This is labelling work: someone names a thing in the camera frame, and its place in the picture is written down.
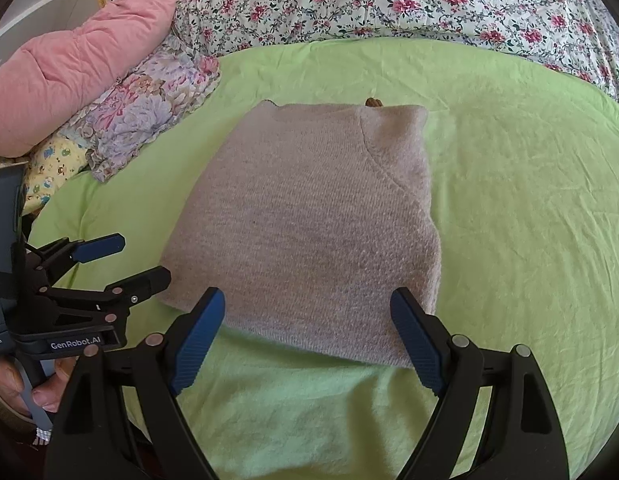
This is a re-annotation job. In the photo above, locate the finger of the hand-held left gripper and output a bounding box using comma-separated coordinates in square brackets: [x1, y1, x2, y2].
[42, 266, 173, 322]
[25, 232, 126, 281]

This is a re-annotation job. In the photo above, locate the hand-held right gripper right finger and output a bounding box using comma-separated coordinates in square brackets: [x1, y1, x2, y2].
[391, 287, 570, 480]

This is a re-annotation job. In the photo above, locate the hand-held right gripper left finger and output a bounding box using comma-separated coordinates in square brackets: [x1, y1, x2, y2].
[45, 287, 226, 480]

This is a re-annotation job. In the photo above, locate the beige knit sweater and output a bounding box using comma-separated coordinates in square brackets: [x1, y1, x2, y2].
[156, 96, 443, 369]

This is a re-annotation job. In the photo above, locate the person's left hand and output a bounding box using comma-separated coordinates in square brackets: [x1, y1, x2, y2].
[0, 359, 76, 420]

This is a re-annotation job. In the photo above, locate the yellow printed cloth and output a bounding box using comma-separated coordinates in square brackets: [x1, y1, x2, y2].
[22, 135, 98, 217]

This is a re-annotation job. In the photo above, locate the light green fuzzy cloth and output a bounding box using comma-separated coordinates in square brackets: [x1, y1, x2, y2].
[123, 327, 496, 480]

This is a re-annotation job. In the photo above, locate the pastel floral pillow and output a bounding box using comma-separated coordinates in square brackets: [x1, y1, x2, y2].
[56, 35, 223, 184]

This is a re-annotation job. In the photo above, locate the light green bed sheet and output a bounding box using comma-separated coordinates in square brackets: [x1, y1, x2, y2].
[26, 37, 619, 480]

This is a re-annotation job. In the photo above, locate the pink quilted pillow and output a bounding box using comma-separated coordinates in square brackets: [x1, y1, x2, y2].
[0, 0, 206, 159]

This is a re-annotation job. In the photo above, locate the white red floral quilt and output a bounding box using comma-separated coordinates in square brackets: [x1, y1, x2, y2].
[172, 0, 619, 111]

